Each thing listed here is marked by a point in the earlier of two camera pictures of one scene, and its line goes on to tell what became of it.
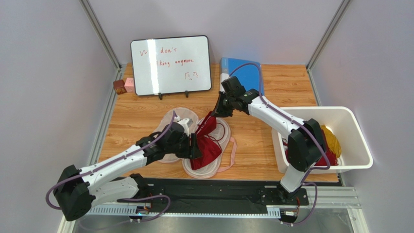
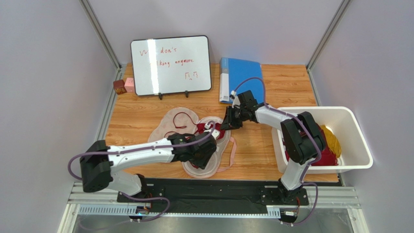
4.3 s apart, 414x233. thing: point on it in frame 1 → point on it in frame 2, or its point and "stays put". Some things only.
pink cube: (129, 85) stays put
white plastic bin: (355, 154) stays put
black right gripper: (224, 104) → (233, 117)
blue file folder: (248, 74) stays put
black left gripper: (191, 151) → (203, 162)
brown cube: (119, 86) stays put
